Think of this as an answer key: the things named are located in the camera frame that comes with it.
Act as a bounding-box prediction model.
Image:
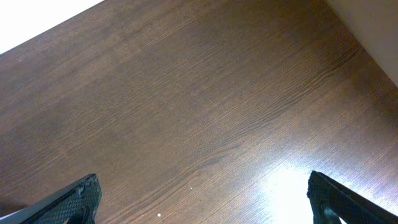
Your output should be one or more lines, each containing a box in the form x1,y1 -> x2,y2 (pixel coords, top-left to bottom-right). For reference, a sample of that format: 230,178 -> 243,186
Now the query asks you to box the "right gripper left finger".
1,174 -> 102,224

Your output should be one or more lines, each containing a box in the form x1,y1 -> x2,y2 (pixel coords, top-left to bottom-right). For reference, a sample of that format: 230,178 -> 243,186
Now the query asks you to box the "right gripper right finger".
307,171 -> 397,224

